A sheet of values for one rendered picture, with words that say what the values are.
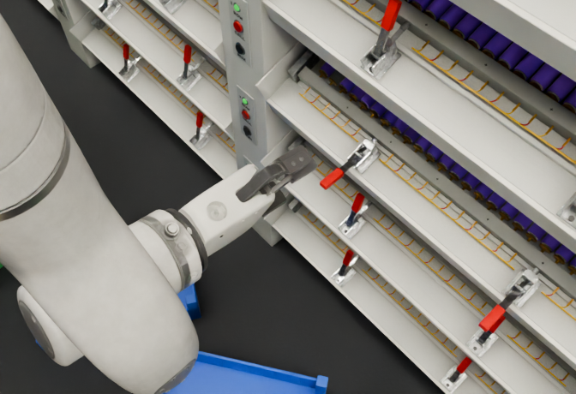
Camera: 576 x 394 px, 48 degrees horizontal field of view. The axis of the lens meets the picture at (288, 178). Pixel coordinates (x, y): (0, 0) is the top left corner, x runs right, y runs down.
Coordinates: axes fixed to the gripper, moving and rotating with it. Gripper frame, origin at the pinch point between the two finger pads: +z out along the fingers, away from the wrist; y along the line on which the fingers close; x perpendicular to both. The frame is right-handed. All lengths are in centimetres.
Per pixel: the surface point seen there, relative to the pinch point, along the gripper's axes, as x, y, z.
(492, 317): 27.0, -1.6, 10.1
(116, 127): -47, 76, 20
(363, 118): -2.4, 4.2, 18.9
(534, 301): 29.3, -1.8, 16.7
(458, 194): 13.5, -1.0, 18.8
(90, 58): -67, 78, 26
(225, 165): -19, 54, 25
